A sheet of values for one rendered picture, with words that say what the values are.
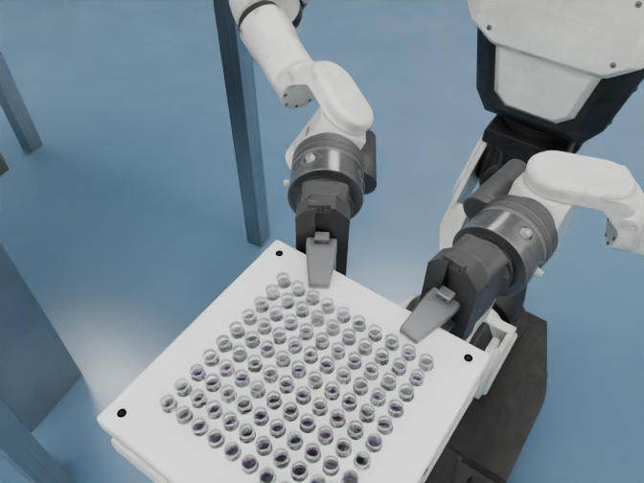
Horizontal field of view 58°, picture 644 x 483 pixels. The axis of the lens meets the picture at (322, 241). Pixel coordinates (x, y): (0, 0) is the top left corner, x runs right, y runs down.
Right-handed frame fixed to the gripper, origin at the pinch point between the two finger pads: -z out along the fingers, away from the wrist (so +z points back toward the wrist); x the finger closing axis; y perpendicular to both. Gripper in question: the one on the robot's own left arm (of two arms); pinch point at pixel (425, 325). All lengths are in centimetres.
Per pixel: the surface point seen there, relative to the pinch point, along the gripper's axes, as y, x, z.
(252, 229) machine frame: 96, 97, 56
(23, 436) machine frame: 69, 75, -33
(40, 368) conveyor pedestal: 93, 90, -21
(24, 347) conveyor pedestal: 93, 79, -22
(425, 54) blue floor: 127, 101, 199
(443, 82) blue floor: 106, 102, 184
